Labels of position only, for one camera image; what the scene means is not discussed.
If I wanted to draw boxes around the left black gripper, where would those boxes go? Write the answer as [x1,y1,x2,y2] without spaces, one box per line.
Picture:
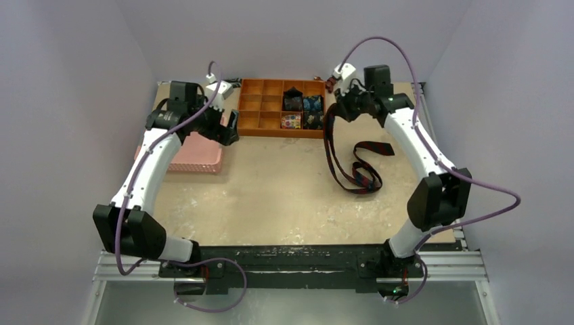
[188,95,238,146]

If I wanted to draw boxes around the orange compartment tray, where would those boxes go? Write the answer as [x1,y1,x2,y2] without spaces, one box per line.
[238,79,326,139]

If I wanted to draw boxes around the red navy striped tie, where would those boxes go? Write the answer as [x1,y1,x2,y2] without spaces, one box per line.
[323,104,395,195]

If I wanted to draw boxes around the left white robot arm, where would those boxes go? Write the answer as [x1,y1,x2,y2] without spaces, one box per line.
[93,81,239,277]

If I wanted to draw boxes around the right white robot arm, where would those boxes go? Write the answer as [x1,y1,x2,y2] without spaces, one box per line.
[329,64,472,276]

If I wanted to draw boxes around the brown small tool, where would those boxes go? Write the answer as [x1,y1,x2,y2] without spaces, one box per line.
[313,75,337,93]

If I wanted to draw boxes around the pink plastic basket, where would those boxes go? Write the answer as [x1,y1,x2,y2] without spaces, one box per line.
[146,132,223,174]

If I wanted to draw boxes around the blue patterned rolled tie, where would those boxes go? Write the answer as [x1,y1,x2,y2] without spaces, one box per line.
[303,95,324,112]

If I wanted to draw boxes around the black gold rolled tie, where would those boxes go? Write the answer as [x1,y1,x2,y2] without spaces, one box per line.
[302,111,324,130]

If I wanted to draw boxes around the colourful dotted rolled tie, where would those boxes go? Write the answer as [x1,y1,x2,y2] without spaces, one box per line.
[280,112,303,129]

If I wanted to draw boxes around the dark rolled tie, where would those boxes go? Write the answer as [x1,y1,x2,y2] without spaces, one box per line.
[282,87,303,112]

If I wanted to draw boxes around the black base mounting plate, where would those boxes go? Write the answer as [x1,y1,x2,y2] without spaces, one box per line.
[158,244,424,297]

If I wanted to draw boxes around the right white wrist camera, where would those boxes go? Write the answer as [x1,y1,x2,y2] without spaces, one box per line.
[332,63,356,93]

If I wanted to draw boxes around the black handled pliers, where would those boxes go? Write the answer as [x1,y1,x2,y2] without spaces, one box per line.
[225,78,242,88]

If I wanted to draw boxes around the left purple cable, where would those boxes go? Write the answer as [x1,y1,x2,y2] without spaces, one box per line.
[114,60,248,313]

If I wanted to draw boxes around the purple cable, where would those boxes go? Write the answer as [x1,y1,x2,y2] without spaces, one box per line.
[338,37,522,306]
[114,60,248,313]

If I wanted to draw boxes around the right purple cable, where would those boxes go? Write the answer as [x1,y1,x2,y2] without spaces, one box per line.
[338,37,522,306]

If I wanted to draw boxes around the aluminium frame rail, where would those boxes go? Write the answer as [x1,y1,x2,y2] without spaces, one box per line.
[81,83,501,325]

